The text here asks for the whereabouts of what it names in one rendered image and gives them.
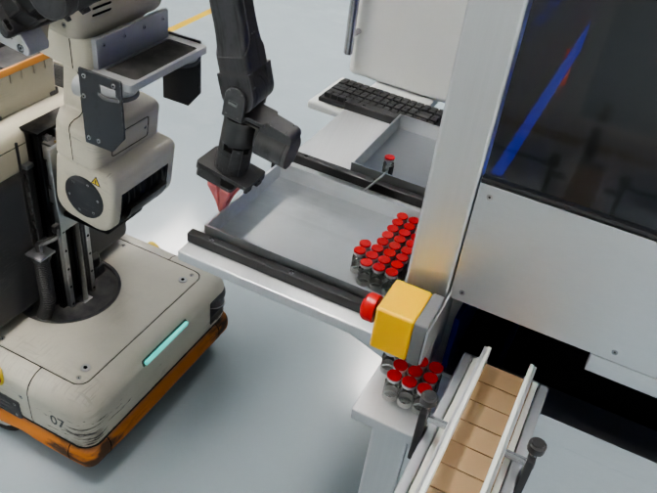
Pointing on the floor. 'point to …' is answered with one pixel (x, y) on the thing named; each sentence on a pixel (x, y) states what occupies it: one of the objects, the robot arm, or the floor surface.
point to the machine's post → (456, 178)
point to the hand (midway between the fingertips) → (222, 206)
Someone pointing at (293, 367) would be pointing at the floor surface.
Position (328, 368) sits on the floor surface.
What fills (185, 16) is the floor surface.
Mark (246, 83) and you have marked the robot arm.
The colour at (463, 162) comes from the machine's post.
